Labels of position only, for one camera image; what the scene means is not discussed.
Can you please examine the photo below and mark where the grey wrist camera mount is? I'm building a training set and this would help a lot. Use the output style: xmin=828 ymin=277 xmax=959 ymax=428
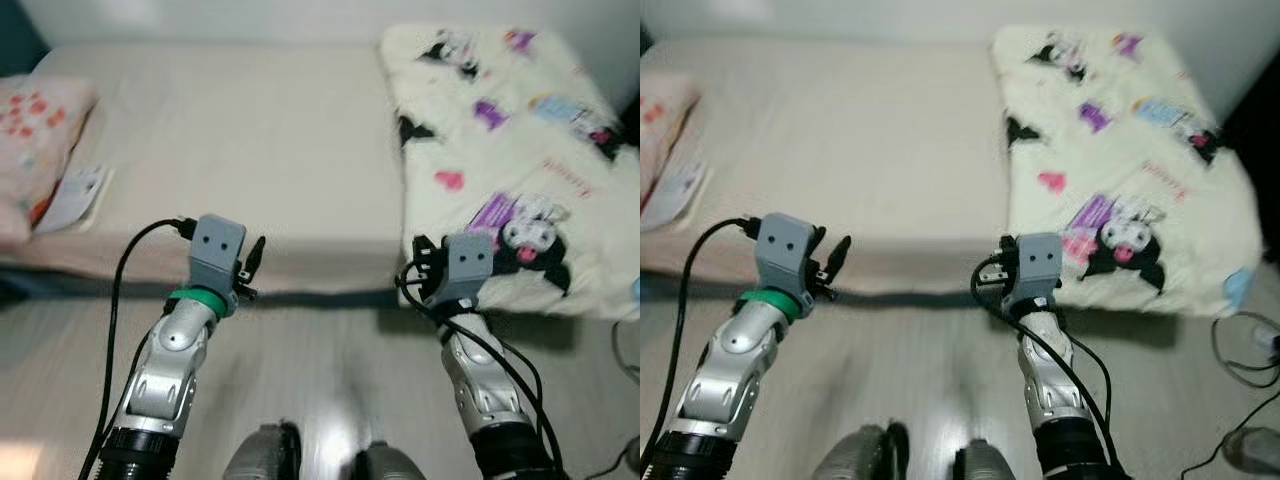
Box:
xmin=425 ymin=233 xmax=494 ymax=311
xmin=1003 ymin=233 xmax=1063 ymax=311
xmin=757 ymin=213 xmax=816 ymax=301
xmin=190 ymin=215 xmax=248 ymax=296

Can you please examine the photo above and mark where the white printed booklet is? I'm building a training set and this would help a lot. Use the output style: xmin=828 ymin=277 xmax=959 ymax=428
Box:
xmin=32 ymin=165 xmax=113 ymax=236
xmin=640 ymin=160 xmax=709 ymax=231

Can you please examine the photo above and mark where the grey power adapter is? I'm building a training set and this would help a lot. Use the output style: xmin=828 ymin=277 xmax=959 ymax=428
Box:
xmin=1225 ymin=428 xmax=1280 ymax=473

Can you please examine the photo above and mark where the grey robot leg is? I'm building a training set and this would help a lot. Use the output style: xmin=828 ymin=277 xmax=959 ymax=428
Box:
xmin=952 ymin=440 xmax=1021 ymax=480
xmin=222 ymin=422 xmax=303 ymax=480
xmin=810 ymin=422 xmax=911 ymax=480
xmin=350 ymin=440 xmax=426 ymax=480

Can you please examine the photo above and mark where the pink patterned pillow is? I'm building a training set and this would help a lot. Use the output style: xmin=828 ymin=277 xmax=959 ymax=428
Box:
xmin=0 ymin=75 xmax=99 ymax=246
xmin=640 ymin=72 xmax=701 ymax=211

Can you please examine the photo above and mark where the thin black floor cable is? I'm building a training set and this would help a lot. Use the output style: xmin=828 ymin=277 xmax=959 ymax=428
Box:
xmin=1210 ymin=312 xmax=1280 ymax=386

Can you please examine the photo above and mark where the cream cartoon print quilt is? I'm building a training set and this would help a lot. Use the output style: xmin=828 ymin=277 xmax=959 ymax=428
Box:
xmin=380 ymin=25 xmax=641 ymax=321
xmin=990 ymin=25 xmax=1263 ymax=319

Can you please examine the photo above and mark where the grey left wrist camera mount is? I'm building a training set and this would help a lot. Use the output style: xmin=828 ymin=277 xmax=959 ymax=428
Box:
xmin=757 ymin=213 xmax=816 ymax=301
xmin=190 ymin=215 xmax=248 ymax=296

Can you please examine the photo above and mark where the grey robot left leg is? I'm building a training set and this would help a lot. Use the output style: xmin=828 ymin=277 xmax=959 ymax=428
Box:
xmin=222 ymin=422 xmax=303 ymax=480
xmin=810 ymin=422 xmax=911 ymax=480

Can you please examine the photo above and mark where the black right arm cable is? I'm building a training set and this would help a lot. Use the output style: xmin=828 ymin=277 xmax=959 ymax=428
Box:
xmin=972 ymin=255 xmax=1126 ymax=480
xmin=395 ymin=260 xmax=566 ymax=480

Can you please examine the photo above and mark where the grey robot right leg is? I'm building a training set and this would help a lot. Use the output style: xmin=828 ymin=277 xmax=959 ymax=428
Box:
xmin=952 ymin=440 xmax=1021 ymax=480
xmin=350 ymin=440 xmax=426 ymax=480

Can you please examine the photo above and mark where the mattress with cream sheet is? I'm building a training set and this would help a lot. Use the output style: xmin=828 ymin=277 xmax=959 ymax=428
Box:
xmin=0 ymin=40 xmax=641 ymax=301
xmin=640 ymin=40 xmax=1266 ymax=301

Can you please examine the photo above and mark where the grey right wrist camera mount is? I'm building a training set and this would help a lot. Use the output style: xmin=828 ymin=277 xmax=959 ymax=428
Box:
xmin=1003 ymin=233 xmax=1063 ymax=311
xmin=425 ymin=233 xmax=494 ymax=311

